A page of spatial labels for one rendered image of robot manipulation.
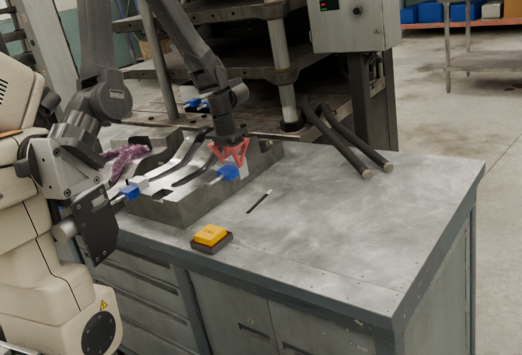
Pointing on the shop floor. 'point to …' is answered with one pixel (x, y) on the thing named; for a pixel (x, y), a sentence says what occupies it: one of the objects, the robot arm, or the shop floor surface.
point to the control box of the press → (353, 23)
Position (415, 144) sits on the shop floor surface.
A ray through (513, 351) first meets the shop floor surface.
